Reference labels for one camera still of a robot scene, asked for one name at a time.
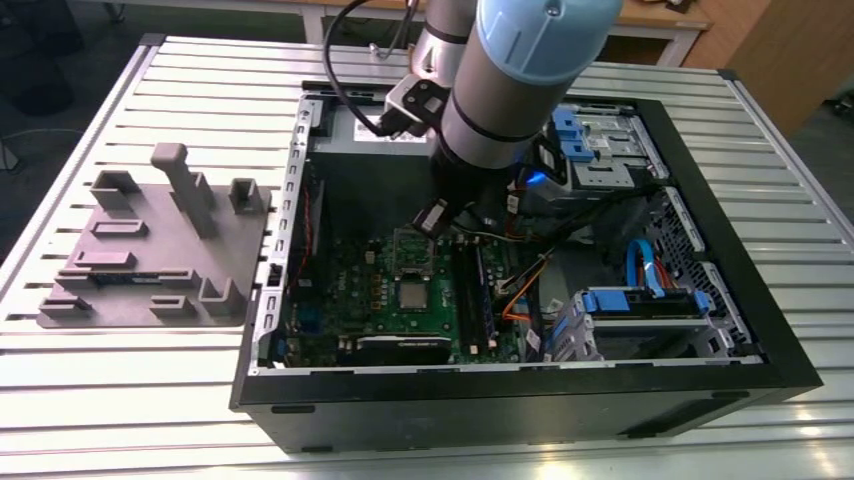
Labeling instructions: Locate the grey parts rack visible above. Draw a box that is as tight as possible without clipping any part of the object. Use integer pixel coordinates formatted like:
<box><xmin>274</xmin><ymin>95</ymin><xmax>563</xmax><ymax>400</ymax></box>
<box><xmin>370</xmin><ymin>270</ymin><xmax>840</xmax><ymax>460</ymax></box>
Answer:
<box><xmin>35</xmin><ymin>142</ymin><xmax>278</xmax><ymax>330</ymax></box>

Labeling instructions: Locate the green motherboard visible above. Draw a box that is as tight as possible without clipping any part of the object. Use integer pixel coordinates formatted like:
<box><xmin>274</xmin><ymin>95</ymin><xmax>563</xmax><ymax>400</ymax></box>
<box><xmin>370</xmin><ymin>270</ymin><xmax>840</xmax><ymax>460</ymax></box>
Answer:
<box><xmin>276</xmin><ymin>219</ymin><xmax>528</xmax><ymax>366</ymax></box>

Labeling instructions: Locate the white rounded wrist camera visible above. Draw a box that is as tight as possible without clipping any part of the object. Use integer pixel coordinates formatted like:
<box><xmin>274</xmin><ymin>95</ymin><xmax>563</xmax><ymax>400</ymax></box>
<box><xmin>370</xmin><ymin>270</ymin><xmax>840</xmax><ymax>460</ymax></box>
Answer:
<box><xmin>525</xmin><ymin>139</ymin><xmax>575</xmax><ymax>201</ymax></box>

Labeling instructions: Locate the hard disk in blue carrier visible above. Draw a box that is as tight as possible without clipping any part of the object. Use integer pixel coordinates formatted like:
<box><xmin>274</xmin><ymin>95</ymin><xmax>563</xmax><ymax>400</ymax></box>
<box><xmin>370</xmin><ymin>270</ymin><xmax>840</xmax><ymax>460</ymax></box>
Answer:
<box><xmin>576</xmin><ymin>287</ymin><xmax>712</xmax><ymax>321</ymax></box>

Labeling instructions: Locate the blue drive latch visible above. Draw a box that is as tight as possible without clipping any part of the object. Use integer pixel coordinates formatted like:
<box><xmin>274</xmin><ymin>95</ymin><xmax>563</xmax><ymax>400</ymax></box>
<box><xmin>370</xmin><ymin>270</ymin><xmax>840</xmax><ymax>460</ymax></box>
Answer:
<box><xmin>549</xmin><ymin>107</ymin><xmax>595</xmax><ymax>164</ymax></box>

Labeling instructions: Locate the grey power supply unit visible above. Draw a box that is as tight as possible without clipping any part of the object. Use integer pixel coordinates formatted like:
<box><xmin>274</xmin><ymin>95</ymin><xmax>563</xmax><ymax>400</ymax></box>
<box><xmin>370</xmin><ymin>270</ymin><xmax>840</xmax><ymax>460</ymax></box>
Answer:
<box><xmin>309</xmin><ymin>104</ymin><xmax>441</xmax><ymax>226</ymax></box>

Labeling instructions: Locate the RAM stick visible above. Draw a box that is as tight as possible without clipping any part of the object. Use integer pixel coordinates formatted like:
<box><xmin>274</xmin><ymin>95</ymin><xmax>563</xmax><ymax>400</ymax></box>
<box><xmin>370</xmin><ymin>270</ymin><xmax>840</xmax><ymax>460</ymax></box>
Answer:
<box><xmin>89</xmin><ymin>269</ymin><xmax>168</xmax><ymax>289</ymax></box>

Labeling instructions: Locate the black RAM slot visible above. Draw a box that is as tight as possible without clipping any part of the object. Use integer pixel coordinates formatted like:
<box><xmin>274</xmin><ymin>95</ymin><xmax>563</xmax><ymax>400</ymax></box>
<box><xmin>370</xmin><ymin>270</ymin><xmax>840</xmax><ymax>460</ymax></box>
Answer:
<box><xmin>449</xmin><ymin>238</ymin><xmax>482</xmax><ymax>354</ymax></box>
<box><xmin>469</xmin><ymin>238</ymin><xmax>500</xmax><ymax>351</ymax></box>

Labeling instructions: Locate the orange wire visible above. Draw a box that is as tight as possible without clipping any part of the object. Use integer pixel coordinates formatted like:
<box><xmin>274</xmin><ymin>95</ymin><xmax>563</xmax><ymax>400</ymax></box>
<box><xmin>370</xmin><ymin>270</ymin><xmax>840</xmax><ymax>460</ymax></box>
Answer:
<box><xmin>498</xmin><ymin>264</ymin><xmax>555</xmax><ymax>322</ymax></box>

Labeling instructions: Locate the black camera cable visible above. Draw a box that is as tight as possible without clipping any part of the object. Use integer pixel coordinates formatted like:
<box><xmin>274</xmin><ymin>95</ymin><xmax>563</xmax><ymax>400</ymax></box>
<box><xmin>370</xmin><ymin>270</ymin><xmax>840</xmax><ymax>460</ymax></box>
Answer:
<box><xmin>320</xmin><ymin>0</ymin><xmax>392</xmax><ymax>137</ymax></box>

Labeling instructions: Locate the metal drive cage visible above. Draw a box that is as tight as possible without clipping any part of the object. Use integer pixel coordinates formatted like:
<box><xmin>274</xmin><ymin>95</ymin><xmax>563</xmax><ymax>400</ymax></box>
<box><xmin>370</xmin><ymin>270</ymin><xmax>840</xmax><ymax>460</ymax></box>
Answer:
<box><xmin>539</xmin><ymin>102</ymin><xmax>672</xmax><ymax>216</ymax></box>

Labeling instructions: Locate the silver wrist camera black mount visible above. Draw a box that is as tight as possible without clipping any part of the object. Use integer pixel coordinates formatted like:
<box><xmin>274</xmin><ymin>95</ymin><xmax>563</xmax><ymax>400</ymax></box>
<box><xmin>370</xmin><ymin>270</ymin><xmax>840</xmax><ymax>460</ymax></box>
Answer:
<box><xmin>376</xmin><ymin>74</ymin><xmax>445</xmax><ymax>139</ymax></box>

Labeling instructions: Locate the black wire bundle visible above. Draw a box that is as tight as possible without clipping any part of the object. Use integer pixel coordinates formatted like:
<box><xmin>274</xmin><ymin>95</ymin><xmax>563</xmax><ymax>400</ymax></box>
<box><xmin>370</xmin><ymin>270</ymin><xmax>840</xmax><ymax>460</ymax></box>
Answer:
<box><xmin>505</xmin><ymin>187</ymin><xmax>659</xmax><ymax>291</ymax></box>

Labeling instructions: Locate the blue flat wire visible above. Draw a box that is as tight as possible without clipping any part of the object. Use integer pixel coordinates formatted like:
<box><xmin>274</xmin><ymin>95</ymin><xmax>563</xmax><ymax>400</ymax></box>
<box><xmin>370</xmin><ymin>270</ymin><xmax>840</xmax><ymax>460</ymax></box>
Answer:
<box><xmin>625</xmin><ymin>239</ymin><xmax>668</xmax><ymax>299</ymax></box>

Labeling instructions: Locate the brown wooden cabinet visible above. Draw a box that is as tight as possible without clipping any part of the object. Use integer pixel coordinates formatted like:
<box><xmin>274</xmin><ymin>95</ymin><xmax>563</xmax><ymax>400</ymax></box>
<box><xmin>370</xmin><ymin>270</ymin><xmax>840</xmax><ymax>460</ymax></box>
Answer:
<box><xmin>685</xmin><ymin>0</ymin><xmax>854</xmax><ymax>136</ymax></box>

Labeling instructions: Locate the wooden desk white frame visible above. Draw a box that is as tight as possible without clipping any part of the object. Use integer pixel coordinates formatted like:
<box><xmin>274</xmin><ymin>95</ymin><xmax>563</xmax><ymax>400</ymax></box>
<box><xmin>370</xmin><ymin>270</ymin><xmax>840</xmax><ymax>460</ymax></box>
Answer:
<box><xmin>609</xmin><ymin>0</ymin><xmax>712</xmax><ymax>66</ymax></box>

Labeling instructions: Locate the silver-topped CPU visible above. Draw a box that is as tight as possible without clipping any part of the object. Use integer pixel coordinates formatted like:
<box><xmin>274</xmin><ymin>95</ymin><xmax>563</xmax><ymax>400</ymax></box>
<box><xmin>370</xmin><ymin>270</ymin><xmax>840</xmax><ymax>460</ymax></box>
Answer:
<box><xmin>397</xmin><ymin>283</ymin><xmax>432</xmax><ymax>309</ymax></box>

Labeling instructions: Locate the CPU socket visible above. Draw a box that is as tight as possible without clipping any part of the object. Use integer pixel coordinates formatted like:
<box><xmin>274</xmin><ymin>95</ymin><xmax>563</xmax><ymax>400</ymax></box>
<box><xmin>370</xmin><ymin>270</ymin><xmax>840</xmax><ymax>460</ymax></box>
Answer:
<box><xmin>390</xmin><ymin>277</ymin><xmax>440</xmax><ymax>317</ymax></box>

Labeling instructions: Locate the black graphics card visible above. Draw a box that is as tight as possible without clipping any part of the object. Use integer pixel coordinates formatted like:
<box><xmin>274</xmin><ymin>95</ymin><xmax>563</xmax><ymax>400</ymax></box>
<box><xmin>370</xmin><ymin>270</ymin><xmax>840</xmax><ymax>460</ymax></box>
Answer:
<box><xmin>336</xmin><ymin>333</ymin><xmax>452</xmax><ymax>366</ymax></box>

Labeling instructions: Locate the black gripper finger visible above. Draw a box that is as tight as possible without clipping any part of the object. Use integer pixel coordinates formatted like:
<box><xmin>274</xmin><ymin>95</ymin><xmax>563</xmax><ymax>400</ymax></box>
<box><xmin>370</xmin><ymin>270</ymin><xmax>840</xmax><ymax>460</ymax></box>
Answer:
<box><xmin>410</xmin><ymin>197</ymin><xmax>458</xmax><ymax>236</ymax></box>

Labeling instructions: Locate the black open PC case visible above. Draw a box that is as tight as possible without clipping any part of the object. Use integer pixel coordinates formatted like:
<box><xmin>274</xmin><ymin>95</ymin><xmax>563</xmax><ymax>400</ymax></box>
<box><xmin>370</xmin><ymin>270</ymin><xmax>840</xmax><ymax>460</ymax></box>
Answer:
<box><xmin>228</xmin><ymin>79</ymin><xmax>825</xmax><ymax>455</ymax></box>

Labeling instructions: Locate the metal disk bay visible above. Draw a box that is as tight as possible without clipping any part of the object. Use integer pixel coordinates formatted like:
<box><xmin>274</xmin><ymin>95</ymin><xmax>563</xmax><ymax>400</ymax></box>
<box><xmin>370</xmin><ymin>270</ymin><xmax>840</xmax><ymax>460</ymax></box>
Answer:
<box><xmin>543</xmin><ymin>287</ymin><xmax>765</xmax><ymax>364</ymax></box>

